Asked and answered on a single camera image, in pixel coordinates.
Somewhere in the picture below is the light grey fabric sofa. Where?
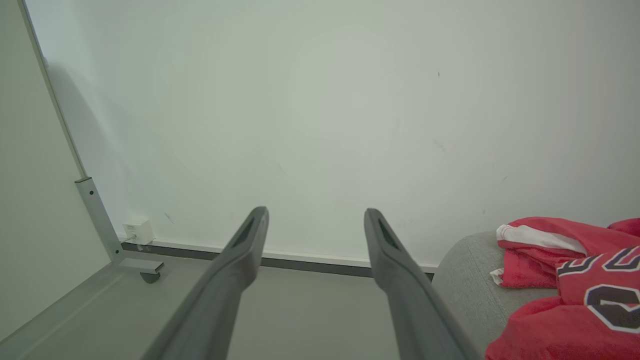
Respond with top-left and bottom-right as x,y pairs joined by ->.
432,231 -> 561,357

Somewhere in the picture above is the white partition panel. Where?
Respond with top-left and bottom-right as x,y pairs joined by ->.
0,0 -> 112,343

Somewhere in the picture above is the red basketball jersey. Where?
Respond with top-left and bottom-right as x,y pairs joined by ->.
485,216 -> 640,360

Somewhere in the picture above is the grey metal partition foot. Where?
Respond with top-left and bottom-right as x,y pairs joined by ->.
75,176 -> 165,285

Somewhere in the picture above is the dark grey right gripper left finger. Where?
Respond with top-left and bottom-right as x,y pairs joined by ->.
142,206 -> 270,360

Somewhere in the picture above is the white wall socket box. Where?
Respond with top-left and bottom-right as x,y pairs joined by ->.
122,219 -> 155,246

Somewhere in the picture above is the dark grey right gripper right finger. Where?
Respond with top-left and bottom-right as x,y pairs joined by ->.
364,208 -> 484,360

